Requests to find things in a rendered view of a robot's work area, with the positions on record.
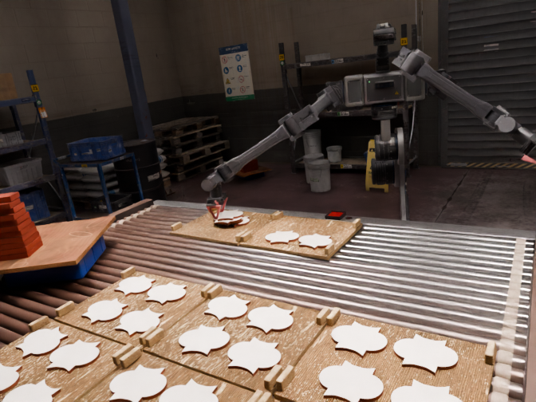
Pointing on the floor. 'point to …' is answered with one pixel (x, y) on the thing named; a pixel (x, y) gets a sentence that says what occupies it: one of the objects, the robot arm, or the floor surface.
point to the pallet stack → (190, 145)
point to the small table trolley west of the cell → (100, 179)
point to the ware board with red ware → (252, 171)
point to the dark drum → (148, 158)
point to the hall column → (127, 40)
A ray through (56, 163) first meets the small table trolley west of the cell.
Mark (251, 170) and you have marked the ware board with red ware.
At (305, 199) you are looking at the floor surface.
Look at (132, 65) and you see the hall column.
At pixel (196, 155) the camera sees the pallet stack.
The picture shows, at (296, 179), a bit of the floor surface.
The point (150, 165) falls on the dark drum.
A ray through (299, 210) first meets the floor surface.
